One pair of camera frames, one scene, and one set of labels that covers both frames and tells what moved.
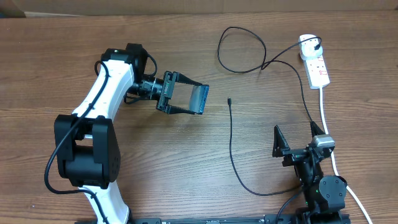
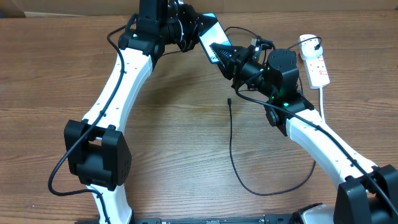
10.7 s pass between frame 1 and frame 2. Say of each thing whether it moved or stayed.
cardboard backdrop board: stayed
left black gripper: moved
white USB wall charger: stayed
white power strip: stayed
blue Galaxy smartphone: moved
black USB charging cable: moved
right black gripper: moved
